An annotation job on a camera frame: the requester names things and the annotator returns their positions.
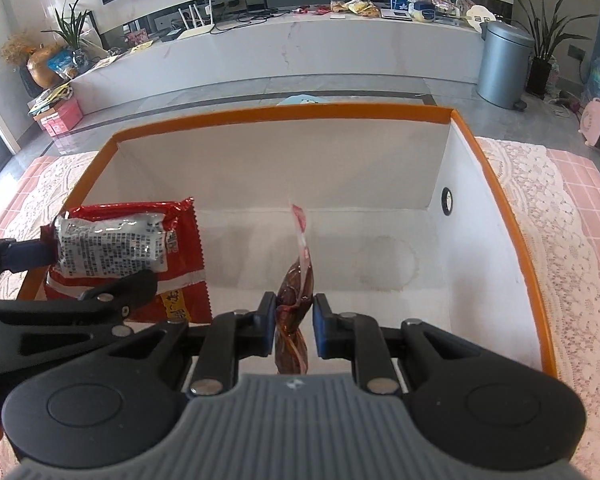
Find pink space heater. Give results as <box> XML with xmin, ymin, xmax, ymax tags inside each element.
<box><xmin>578</xmin><ymin>97</ymin><xmax>600</xmax><ymax>152</ymax></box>

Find pink cardboard box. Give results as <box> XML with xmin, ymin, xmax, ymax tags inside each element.
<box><xmin>32</xmin><ymin>97</ymin><xmax>84</xmax><ymax>137</ymax></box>

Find green potted orchid plant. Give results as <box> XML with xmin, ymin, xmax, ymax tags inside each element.
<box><xmin>42</xmin><ymin>0</ymin><xmax>95</xmax><ymax>63</ymax></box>

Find golden vase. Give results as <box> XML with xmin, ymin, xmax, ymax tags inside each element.
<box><xmin>26</xmin><ymin>45</ymin><xmax>67</xmax><ymax>89</ymax></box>

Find brown sausage snack packet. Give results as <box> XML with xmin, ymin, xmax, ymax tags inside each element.
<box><xmin>274</xmin><ymin>203</ymin><xmax>315</xmax><ymax>376</ymax></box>

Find grey metal trash can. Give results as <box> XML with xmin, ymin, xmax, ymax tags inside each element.
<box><xmin>476</xmin><ymin>21</ymin><xmax>536</xmax><ymax>110</ymax></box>

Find tall potted plant black pot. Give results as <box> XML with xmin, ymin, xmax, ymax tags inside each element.
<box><xmin>502</xmin><ymin>0</ymin><xmax>600</xmax><ymax>101</ymax></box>

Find white router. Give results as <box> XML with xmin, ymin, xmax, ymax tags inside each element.
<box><xmin>177</xmin><ymin>2</ymin><xmax>216</xmax><ymax>41</ymax></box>

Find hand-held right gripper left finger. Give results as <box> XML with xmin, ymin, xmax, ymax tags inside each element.
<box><xmin>147</xmin><ymin>291</ymin><xmax>277</xmax><ymax>397</ymax></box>

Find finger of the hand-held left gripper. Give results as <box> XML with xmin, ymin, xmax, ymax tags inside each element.
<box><xmin>0</xmin><ymin>237</ymin><xmax>61</xmax><ymax>286</ymax></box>
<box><xmin>0</xmin><ymin>269</ymin><xmax>160</xmax><ymax>382</ymax></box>

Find white marble television console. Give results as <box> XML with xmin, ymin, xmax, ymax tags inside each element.
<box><xmin>70</xmin><ymin>7</ymin><xmax>486</xmax><ymax>113</ymax></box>

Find white box with orange rim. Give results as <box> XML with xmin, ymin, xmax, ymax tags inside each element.
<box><xmin>17</xmin><ymin>101</ymin><xmax>561</xmax><ymax>382</ymax></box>

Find black cables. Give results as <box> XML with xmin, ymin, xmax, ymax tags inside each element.
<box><xmin>212</xmin><ymin>6</ymin><xmax>283</xmax><ymax>32</ymax></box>

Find white hand fan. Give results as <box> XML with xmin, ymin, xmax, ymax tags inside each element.
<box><xmin>462</xmin><ymin>5</ymin><xmax>492</xmax><ymax>26</ymax></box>

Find dried flower bunch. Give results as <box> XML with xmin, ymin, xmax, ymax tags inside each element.
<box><xmin>0</xmin><ymin>32</ymin><xmax>37</xmax><ymax>67</ymax></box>

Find snack bags on console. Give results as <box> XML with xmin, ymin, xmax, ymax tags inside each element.
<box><xmin>330</xmin><ymin>0</ymin><xmax>382</xmax><ymax>17</ymax></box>

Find red snack packet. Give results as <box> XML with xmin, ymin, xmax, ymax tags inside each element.
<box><xmin>40</xmin><ymin>197</ymin><xmax>214</xmax><ymax>325</ymax></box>

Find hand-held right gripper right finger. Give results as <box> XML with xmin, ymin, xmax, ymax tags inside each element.
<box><xmin>313</xmin><ymin>293</ymin><xmax>457</xmax><ymax>397</ymax></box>

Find white lace tablecloth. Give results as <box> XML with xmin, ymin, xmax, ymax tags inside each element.
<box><xmin>0</xmin><ymin>137</ymin><xmax>600</xmax><ymax>480</ymax></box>

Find yellow papers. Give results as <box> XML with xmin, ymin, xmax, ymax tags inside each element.
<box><xmin>28</xmin><ymin>85</ymin><xmax>74</xmax><ymax>111</ymax></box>

